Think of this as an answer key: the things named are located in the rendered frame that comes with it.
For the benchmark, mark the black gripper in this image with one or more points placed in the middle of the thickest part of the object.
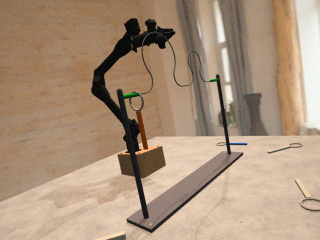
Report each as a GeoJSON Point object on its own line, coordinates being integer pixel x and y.
{"type": "Point", "coordinates": [158, 39]}

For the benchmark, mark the grey loop with orange handle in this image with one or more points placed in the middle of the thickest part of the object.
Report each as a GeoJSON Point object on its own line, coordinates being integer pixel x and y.
{"type": "Point", "coordinates": [140, 121]}

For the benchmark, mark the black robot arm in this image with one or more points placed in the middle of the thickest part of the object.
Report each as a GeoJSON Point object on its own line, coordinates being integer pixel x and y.
{"type": "Point", "coordinates": [123, 47]}

